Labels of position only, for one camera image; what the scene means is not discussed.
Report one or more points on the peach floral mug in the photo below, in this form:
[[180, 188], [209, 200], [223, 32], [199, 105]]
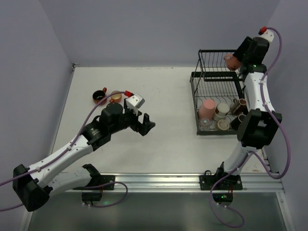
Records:
[[232, 63]]

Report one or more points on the black controller box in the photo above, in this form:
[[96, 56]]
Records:
[[223, 198], [91, 198]]

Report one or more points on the black wire dish rack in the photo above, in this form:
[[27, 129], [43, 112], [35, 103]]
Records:
[[211, 79]]

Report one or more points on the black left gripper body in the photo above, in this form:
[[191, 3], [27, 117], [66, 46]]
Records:
[[137, 121]]

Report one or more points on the brown white ceramic cup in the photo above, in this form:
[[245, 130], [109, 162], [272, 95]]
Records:
[[221, 111]]

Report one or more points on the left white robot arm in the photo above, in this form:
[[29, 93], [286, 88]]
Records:
[[35, 184]]

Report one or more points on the right black controller box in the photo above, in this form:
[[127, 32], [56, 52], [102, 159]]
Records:
[[223, 198]]

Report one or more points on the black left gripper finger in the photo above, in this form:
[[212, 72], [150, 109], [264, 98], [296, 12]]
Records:
[[145, 127], [151, 125]]

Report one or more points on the left black controller box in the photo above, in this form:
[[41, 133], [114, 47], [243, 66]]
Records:
[[91, 198]]

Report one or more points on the aluminium mounting rail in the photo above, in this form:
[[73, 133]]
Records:
[[191, 183]]

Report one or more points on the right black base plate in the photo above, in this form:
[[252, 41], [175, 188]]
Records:
[[219, 181]]

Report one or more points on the speckled beige small cup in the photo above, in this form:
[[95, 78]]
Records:
[[223, 125]]

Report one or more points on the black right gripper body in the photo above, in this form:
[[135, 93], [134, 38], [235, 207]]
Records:
[[239, 53]]

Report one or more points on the tall pink plastic cup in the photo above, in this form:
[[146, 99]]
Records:
[[207, 109]]

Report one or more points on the brown striped mug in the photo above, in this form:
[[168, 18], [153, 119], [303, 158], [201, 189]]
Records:
[[238, 107]]

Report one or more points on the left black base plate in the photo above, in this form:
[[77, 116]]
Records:
[[103, 182]]

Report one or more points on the black tumbler pink interior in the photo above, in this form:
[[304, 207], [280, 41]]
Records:
[[237, 121]]

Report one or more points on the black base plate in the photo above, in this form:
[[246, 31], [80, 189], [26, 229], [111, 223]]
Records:
[[103, 182], [219, 181]]

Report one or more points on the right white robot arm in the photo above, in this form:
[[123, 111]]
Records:
[[261, 122]]

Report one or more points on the dark red black mug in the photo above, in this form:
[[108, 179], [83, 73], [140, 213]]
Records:
[[98, 95]]

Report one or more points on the clear glass cup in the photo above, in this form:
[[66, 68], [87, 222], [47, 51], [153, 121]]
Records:
[[205, 123]]

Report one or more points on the orange glazed mug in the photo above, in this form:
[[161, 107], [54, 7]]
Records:
[[116, 97]]

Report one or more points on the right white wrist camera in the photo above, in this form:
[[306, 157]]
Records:
[[266, 34]]

